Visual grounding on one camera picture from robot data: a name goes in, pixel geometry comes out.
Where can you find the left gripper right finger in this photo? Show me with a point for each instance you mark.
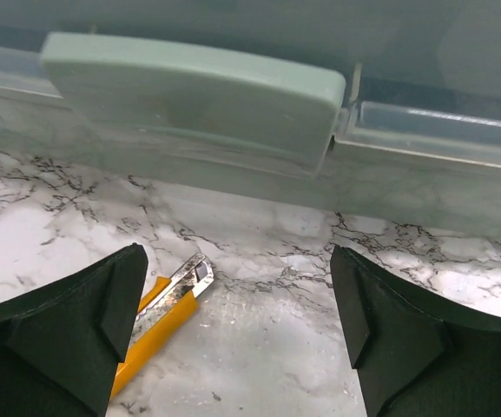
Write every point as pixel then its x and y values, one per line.
pixel 416 353

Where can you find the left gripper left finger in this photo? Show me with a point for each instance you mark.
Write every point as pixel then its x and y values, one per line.
pixel 60 344

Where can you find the yellow utility knife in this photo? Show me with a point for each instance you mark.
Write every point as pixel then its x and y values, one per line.
pixel 164 309

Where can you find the green translucent plastic toolbox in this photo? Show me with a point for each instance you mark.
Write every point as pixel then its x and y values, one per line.
pixel 387 109

